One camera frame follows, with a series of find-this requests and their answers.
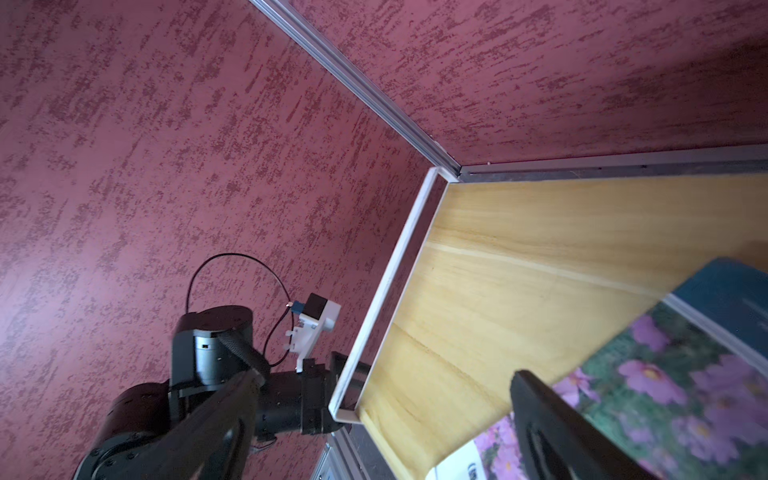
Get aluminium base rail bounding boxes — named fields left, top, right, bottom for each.
left=311, top=425, right=395, bottom=480

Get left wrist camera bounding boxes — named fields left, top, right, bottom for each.
left=286, top=293, right=341, bottom=374

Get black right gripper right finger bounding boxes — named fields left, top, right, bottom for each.
left=510, top=370, right=654, bottom=479

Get pink flower seed bag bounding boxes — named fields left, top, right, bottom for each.
left=429, top=258, right=767, bottom=479

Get left aluminium corner post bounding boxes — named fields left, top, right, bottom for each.
left=251, top=0, right=461, bottom=182

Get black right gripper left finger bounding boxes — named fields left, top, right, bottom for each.
left=113, top=370, right=259, bottom=479

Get white wooden two-tier shelf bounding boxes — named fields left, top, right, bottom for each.
left=357, top=173, right=767, bottom=479

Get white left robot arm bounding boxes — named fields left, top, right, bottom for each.
left=74, top=294, right=350, bottom=479

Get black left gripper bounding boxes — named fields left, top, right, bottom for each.
left=254, top=350, right=373, bottom=439

